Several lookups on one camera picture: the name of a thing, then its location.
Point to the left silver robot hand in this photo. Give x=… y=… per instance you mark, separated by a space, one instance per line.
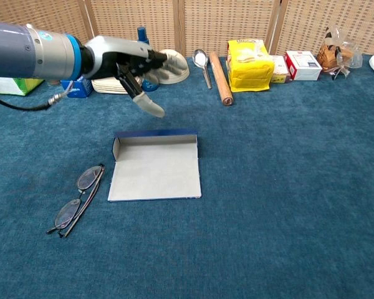
x=112 y=56

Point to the thin-framed eyeglasses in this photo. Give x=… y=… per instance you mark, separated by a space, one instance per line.
x=87 y=179

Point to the blue grey glasses case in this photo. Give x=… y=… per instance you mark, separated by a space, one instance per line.
x=156 y=174

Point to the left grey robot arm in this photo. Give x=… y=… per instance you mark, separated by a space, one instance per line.
x=25 y=50

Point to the beige lidded lunch box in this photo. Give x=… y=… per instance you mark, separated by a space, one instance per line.
x=106 y=85

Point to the blue spray bottle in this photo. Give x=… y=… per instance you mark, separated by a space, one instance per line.
x=142 y=34

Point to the blue Oreo cookie box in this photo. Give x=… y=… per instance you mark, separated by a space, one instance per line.
x=78 y=88

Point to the beige upturned bowl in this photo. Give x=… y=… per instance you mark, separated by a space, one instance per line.
x=174 y=53

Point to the metal spoon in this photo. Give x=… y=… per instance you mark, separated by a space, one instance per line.
x=200 y=57

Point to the green tissue pack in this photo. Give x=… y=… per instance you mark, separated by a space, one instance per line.
x=15 y=85

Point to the wooden rolling pin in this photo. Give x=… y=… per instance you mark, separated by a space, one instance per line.
x=219 y=78

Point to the wicker folding screen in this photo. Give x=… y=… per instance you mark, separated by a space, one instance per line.
x=224 y=21

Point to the yellow biscuit pack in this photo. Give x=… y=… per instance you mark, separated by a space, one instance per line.
x=249 y=74

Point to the white red box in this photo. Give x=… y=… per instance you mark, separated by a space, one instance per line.
x=302 y=67

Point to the blue carpet table cover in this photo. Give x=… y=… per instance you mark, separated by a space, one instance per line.
x=268 y=187

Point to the clear bag of pastries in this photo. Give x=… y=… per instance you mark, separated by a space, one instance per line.
x=330 y=56

